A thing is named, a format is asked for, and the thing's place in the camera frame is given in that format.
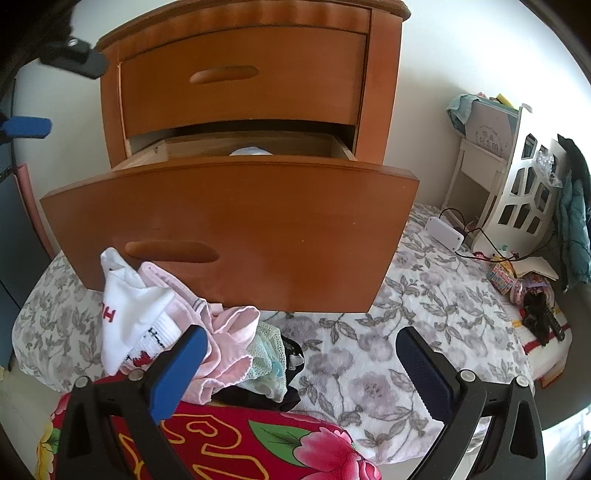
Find pink padded post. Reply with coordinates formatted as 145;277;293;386
14;164;56;259

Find cardboard box on stand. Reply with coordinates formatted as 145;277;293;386
464;99;518;155

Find black lace underwear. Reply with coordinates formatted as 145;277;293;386
210;335;306;414

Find white plastic box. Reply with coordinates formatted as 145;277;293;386
425;216;465;252

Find white lace underwear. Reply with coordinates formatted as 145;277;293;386
243;320;291;401

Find pale pink garment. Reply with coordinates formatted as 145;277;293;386
139;262;262;406

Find clear plastic bag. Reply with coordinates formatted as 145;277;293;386
536;148;564;188

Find white socks with red print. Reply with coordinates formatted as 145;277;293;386
99;248;188;376

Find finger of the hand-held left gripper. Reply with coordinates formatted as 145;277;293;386
39;37;109;79
0;117;52;139

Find black cable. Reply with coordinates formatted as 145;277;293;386
438;208;555;261

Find wooden drawer with curved front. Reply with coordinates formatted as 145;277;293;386
117;25;370;139

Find red floral blanket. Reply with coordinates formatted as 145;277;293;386
37;374;384;480

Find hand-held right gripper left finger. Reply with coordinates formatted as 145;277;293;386
55;324;208;480

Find grey floral blanket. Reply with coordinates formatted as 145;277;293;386
11;203;536;464

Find white cut-out board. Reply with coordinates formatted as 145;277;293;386
471;105;566;257

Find green cloth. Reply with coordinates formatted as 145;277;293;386
445;93;478;132

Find beige paper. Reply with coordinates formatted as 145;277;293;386
515;256;559;280

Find pink pouch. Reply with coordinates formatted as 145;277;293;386
510;272;555;305

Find small white table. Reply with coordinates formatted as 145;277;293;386
441;138;506;227

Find white red crocheted mat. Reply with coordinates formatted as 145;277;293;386
512;300;573;388

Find dark blue cabinet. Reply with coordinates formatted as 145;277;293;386
0;78;54;370

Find puzzle cube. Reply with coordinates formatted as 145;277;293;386
487;263;517;294

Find teal jacket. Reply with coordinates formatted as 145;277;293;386
554;134;591;294

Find wooden nightstand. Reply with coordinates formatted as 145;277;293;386
95;0;411;174

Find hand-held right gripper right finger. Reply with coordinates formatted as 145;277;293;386
396;326;548;480

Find black furry toy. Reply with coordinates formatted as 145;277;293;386
519;295;566;347

